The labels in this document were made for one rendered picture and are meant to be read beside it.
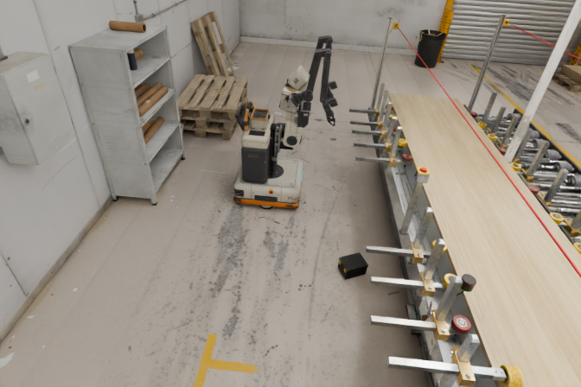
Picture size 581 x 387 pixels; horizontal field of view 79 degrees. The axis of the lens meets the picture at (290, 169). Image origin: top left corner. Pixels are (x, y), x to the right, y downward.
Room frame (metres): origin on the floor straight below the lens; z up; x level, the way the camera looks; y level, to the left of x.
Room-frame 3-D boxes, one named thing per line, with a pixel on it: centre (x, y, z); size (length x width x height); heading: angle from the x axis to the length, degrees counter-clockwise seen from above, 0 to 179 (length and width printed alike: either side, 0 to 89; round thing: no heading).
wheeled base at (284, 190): (3.07, 0.21, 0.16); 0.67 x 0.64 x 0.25; 87
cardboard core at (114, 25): (3.29, 1.54, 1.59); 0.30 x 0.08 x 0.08; 87
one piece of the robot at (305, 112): (3.05, -0.08, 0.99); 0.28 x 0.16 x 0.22; 177
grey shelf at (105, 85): (3.18, 1.53, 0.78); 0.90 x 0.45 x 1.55; 177
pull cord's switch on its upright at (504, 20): (3.80, -2.02, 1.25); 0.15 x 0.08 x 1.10; 177
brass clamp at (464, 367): (0.78, -0.75, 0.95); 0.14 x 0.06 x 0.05; 177
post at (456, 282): (1.05, -0.77, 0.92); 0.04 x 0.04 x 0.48; 87
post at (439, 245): (1.30, -0.78, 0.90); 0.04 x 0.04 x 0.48; 87
